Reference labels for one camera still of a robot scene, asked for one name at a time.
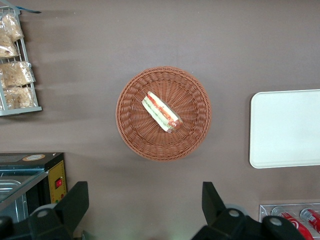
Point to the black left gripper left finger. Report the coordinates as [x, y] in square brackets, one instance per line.
[65, 212]

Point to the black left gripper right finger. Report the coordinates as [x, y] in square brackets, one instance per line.
[225, 225]

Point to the cream plastic tray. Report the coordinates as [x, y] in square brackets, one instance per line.
[287, 130]

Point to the black food warmer appliance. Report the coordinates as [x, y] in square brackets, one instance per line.
[55, 172]

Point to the clear acrylic bottle rack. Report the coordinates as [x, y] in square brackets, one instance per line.
[265, 212]

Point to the red cola bottle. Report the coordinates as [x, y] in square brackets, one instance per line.
[312, 217]
[296, 225]

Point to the clear bag of snacks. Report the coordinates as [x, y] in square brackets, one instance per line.
[16, 73]
[7, 48]
[18, 97]
[11, 27]

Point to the round brown wicker basket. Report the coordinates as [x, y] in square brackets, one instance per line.
[190, 105]

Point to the wrapped triangle sandwich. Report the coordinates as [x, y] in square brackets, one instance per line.
[161, 112]

